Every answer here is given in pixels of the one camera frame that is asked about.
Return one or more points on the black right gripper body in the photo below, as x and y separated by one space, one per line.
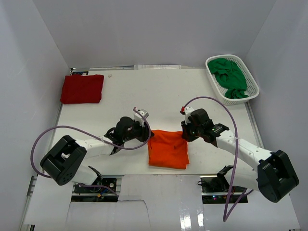
192 132

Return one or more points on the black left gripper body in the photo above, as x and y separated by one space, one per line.
137 132

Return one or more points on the orange t shirt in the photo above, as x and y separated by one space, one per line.
168 149

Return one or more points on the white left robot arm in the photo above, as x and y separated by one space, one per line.
64 161

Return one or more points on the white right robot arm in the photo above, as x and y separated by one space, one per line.
272 172

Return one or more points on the white plastic laundry basket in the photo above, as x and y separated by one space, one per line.
252 87

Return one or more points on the green t shirt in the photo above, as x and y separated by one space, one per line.
230 77

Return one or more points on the folded dark red t shirt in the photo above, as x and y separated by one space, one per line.
78 89

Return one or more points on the blue label sticker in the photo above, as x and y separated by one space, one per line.
82 73

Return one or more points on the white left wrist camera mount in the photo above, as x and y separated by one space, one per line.
140 116

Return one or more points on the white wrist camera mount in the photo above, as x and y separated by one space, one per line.
186 111
140 116

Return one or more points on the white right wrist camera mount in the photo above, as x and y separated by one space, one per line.
186 111

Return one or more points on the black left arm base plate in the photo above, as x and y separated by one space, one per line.
102 194

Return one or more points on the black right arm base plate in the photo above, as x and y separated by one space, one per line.
214 192

